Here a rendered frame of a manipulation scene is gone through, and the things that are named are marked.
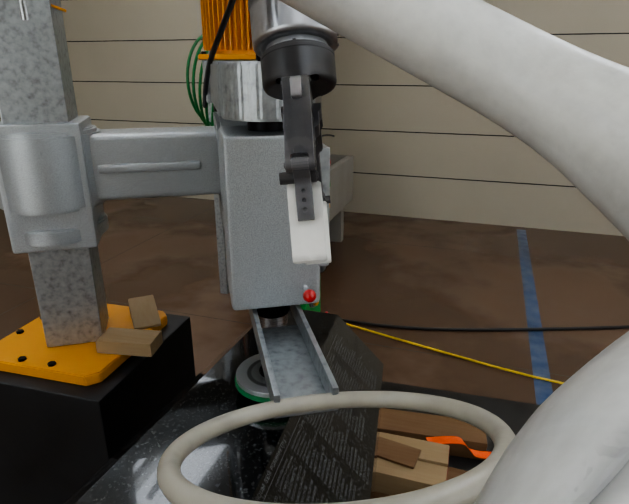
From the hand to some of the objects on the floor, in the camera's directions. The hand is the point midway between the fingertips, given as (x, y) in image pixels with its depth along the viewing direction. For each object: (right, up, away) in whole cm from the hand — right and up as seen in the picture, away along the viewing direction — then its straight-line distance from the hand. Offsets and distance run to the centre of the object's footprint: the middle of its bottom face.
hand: (314, 252), depth 52 cm
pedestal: (-88, -104, +170) cm, 218 cm away
